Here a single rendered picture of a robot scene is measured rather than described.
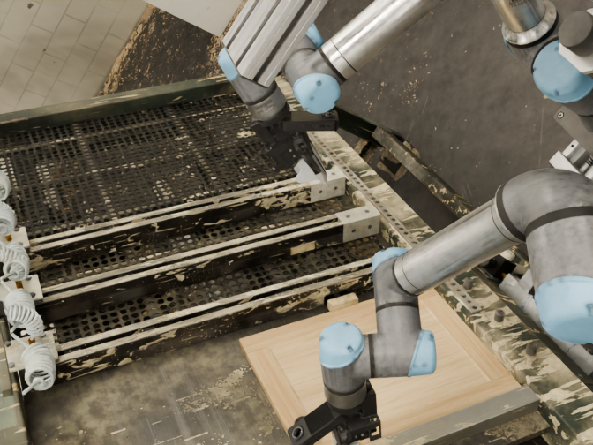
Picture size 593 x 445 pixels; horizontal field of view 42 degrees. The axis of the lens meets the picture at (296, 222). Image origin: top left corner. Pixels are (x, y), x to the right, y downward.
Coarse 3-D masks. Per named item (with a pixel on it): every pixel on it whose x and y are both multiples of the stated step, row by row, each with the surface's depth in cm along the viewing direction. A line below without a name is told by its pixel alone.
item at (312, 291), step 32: (288, 288) 206; (320, 288) 206; (352, 288) 211; (160, 320) 195; (192, 320) 195; (224, 320) 197; (256, 320) 202; (64, 352) 186; (96, 352) 186; (128, 352) 190; (160, 352) 194
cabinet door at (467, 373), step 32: (320, 320) 203; (352, 320) 203; (448, 320) 203; (256, 352) 193; (288, 352) 193; (448, 352) 193; (480, 352) 193; (288, 384) 184; (320, 384) 185; (384, 384) 185; (416, 384) 185; (448, 384) 185; (480, 384) 184; (512, 384) 184; (288, 416) 176; (384, 416) 177; (416, 416) 176
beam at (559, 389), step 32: (288, 96) 302; (352, 160) 263; (352, 192) 249; (384, 192) 246; (384, 224) 233; (416, 224) 232; (448, 288) 208; (480, 288) 208; (480, 320) 198; (512, 320) 198; (512, 352) 189; (544, 352) 189; (544, 384) 180; (576, 384) 180; (544, 416) 178; (576, 416) 173
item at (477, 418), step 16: (496, 400) 178; (512, 400) 178; (528, 400) 178; (448, 416) 174; (464, 416) 174; (480, 416) 174; (496, 416) 174; (512, 416) 177; (400, 432) 170; (416, 432) 170; (432, 432) 170; (448, 432) 170; (464, 432) 172; (480, 432) 175
